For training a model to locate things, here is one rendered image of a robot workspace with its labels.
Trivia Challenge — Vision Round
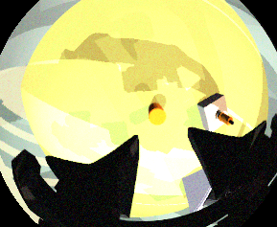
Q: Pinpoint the orange-brown cylinder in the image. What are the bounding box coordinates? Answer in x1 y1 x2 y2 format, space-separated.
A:
149 102 166 125

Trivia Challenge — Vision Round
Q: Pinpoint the orange marker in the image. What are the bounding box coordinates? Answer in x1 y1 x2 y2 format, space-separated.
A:
216 112 235 125

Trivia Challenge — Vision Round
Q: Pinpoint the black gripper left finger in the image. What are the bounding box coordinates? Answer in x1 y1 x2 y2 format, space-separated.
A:
45 135 141 218

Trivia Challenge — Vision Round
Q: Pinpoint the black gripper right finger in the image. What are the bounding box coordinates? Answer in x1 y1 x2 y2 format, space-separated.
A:
186 120 266 199

